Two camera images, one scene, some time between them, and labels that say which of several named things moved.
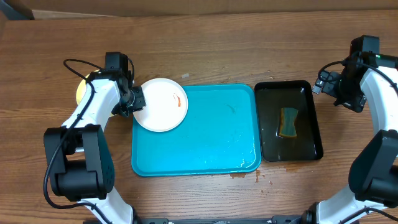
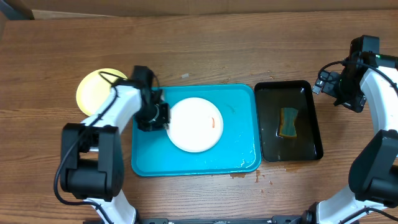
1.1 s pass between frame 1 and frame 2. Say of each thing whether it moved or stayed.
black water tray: stayed
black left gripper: moved
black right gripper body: stayed
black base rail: stayed
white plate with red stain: moved
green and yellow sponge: stayed
